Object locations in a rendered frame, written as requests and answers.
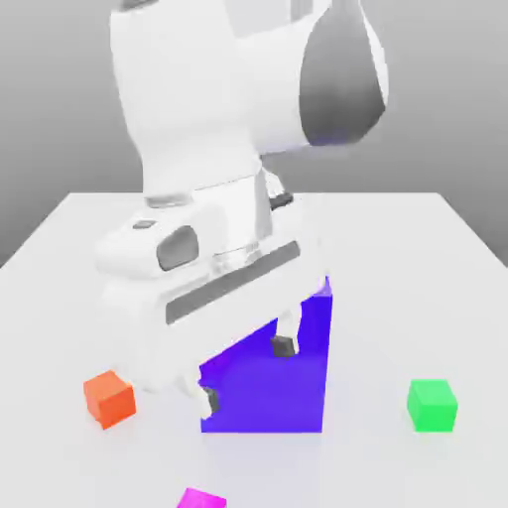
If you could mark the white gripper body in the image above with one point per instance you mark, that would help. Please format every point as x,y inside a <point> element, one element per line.
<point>143,337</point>

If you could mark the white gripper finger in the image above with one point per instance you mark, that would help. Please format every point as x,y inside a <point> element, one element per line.
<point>289,329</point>
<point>200,393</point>

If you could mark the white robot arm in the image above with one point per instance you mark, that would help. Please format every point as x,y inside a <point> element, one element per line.
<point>206,103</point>

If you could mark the small orange cube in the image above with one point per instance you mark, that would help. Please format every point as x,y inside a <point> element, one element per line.
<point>109,399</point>

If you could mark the small magenta cube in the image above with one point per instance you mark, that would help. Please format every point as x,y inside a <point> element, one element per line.
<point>201,500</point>

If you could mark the small green cube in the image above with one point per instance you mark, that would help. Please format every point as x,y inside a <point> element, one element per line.
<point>431,405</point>

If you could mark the large blue box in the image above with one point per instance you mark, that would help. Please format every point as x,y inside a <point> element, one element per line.
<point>266,389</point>

